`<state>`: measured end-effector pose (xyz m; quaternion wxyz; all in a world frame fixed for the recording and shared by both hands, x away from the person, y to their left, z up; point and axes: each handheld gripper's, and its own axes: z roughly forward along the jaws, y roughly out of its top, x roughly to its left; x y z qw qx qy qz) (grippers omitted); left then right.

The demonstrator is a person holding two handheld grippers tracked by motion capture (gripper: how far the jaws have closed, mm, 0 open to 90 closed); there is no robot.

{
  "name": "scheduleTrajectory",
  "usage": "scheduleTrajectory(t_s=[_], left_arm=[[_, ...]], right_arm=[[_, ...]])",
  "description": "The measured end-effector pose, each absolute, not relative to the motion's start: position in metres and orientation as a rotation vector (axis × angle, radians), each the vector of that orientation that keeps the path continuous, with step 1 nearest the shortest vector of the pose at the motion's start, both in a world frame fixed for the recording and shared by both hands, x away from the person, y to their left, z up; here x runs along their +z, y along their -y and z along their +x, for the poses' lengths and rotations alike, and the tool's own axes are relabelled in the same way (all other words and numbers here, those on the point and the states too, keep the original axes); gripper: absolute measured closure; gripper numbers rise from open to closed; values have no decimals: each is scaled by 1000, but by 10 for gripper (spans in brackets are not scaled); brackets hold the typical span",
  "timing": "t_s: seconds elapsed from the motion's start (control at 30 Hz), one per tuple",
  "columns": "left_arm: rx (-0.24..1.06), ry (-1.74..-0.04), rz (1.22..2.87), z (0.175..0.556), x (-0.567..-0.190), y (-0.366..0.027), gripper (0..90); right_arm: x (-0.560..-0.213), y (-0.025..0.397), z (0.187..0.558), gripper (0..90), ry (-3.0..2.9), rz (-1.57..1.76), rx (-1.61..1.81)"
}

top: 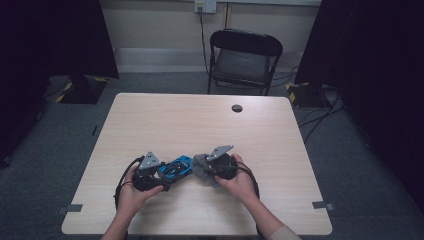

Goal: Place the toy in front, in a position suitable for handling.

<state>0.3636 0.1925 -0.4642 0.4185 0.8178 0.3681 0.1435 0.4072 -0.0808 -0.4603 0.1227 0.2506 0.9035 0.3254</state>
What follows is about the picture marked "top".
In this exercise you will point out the person's left hand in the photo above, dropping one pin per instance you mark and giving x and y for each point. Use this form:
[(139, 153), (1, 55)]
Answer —
[(130, 198)]

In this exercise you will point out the black folding chair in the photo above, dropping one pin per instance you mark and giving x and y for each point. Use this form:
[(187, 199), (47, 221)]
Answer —
[(245, 63)]

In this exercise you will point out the grey tape strip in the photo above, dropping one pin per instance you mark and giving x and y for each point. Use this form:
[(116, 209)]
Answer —
[(323, 205), (70, 209)]

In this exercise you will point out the white wall socket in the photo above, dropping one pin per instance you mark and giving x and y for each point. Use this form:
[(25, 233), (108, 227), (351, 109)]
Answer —
[(205, 6)]

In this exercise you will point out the grey cloth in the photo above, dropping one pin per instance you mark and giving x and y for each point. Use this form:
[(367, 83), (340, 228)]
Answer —
[(200, 166)]

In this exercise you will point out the black table grommet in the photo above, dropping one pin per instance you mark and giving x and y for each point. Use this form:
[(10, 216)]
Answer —
[(237, 108)]

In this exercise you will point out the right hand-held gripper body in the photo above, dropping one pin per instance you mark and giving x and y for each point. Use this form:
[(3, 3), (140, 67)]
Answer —
[(218, 151)]

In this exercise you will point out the white wall skirting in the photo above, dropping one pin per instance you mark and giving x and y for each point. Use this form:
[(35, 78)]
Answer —
[(160, 60)]

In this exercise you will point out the black curtain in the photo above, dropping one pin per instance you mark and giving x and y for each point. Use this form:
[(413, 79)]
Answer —
[(376, 66), (50, 40)]

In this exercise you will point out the black stand base yellow tape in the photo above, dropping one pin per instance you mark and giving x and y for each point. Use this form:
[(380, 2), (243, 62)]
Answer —
[(83, 91), (306, 96)]

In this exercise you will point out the blue toy car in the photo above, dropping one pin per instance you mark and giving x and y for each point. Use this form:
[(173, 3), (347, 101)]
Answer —
[(178, 168)]

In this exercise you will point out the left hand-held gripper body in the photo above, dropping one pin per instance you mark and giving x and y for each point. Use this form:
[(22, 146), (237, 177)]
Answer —
[(148, 161)]

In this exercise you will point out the person's right hand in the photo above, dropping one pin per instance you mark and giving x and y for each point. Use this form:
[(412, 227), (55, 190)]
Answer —
[(241, 186)]

